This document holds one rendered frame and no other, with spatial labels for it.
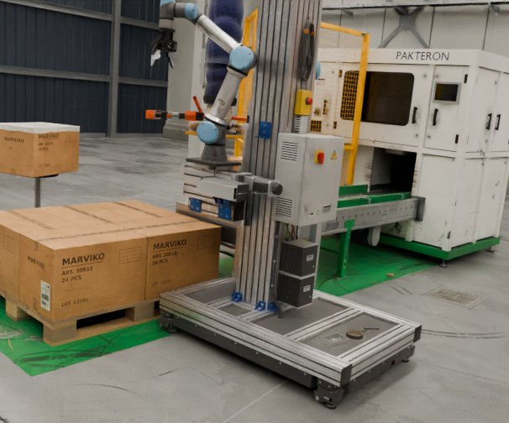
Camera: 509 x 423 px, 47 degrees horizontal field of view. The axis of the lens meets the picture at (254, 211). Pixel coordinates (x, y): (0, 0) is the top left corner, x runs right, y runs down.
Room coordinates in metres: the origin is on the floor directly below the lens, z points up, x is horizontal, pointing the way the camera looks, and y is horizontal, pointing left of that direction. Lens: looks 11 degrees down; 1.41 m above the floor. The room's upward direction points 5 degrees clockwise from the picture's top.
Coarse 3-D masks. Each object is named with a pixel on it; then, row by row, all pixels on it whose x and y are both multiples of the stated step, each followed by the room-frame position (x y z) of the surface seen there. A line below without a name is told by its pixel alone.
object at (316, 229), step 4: (316, 224) 4.04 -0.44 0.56; (320, 224) 4.06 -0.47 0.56; (312, 228) 4.06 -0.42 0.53; (316, 228) 4.04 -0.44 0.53; (320, 228) 4.06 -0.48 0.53; (312, 232) 4.06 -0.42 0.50; (316, 232) 4.04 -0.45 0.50; (320, 232) 4.07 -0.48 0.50; (312, 236) 4.05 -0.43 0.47; (316, 236) 4.04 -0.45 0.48; (320, 236) 4.07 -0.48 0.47; (312, 240) 4.05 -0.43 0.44; (316, 240) 4.04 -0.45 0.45; (320, 240) 4.08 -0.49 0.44; (316, 264) 4.06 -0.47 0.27; (316, 268) 4.06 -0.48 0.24; (316, 272) 4.07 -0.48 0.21; (316, 276) 4.07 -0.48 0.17
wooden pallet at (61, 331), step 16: (0, 288) 3.38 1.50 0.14; (16, 304) 3.23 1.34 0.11; (128, 304) 3.29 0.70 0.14; (144, 304) 3.38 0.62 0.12; (16, 320) 3.23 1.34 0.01; (48, 320) 2.97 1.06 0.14; (64, 320) 2.99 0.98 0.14; (112, 320) 3.33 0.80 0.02; (128, 320) 3.35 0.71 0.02; (144, 320) 3.38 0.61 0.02; (48, 336) 2.97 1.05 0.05; (64, 336) 2.99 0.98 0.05; (80, 336) 3.06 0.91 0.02
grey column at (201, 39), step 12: (204, 0) 5.18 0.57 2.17; (204, 12) 5.14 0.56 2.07; (204, 36) 5.15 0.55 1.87; (192, 72) 5.25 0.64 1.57; (192, 84) 5.24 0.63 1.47; (192, 96) 5.23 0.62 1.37; (192, 108) 5.23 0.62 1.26; (204, 108) 5.17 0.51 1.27; (192, 144) 5.21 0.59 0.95; (204, 144) 5.19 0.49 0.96; (192, 156) 5.20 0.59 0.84
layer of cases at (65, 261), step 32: (0, 224) 3.38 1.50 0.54; (32, 224) 3.43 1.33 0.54; (64, 224) 3.50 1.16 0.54; (96, 224) 3.58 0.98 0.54; (128, 224) 3.64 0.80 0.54; (160, 224) 3.72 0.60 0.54; (192, 224) 3.80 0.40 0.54; (0, 256) 3.38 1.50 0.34; (32, 256) 3.10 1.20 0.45; (64, 256) 2.99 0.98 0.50; (96, 256) 3.13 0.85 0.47; (128, 256) 3.28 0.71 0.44; (160, 256) 3.45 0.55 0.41; (192, 256) 3.64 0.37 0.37; (32, 288) 3.10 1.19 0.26; (64, 288) 2.99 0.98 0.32; (96, 288) 3.13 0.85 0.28; (128, 288) 3.29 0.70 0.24; (160, 288) 3.46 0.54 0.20
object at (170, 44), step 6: (162, 30) 3.20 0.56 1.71; (168, 30) 3.18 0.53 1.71; (174, 30) 3.19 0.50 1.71; (168, 36) 3.18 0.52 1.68; (162, 42) 3.18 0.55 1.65; (168, 42) 3.18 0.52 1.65; (174, 42) 3.22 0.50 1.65; (162, 48) 3.20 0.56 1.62; (168, 48) 3.18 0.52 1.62; (174, 48) 3.20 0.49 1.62
